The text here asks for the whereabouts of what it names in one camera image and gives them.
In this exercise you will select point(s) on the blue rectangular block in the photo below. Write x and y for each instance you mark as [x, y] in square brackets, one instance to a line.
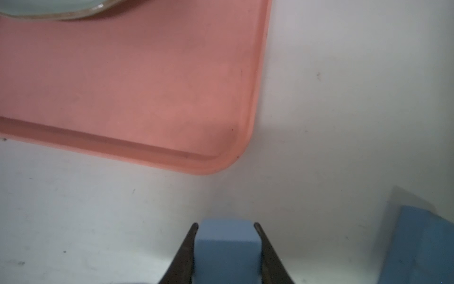
[421, 250]

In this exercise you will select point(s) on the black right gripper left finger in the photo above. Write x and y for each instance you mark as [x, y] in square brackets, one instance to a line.
[181, 268]

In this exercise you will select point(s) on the green floral plate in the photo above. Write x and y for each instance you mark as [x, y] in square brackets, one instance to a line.
[54, 9]

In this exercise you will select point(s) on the pink plastic tray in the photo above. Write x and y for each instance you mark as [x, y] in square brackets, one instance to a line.
[167, 84]

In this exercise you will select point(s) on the blue cube block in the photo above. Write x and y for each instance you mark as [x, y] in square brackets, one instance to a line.
[227, 251]

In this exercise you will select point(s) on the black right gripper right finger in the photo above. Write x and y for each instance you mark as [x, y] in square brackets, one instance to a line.
[272, 269]

